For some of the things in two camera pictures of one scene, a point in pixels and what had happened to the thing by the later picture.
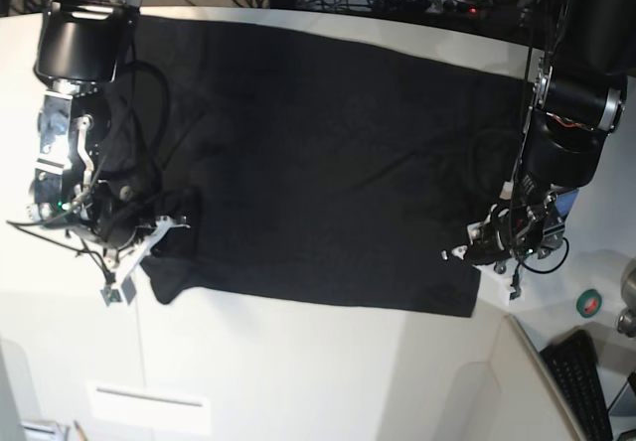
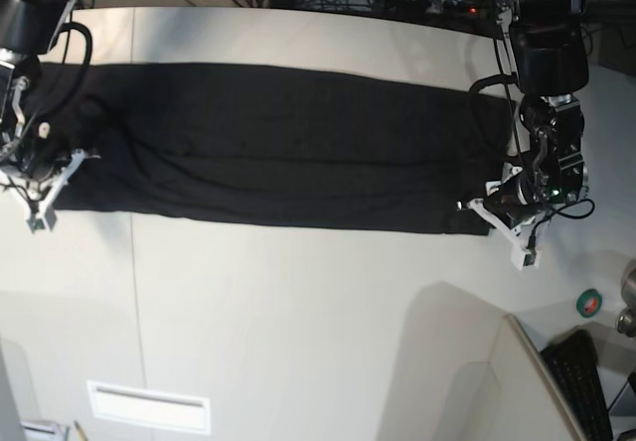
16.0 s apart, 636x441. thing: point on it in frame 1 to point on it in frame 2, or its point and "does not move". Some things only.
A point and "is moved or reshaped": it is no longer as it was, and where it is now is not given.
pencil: [79, 432] does not move
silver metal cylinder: [627, 320] does not move
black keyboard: [572, 363] does not move
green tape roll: [588, 303] does not move
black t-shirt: [323, 168] is moved or reshaped
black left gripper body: [116, 221] to [42, 158]
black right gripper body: [492, 237] to [516, 202]
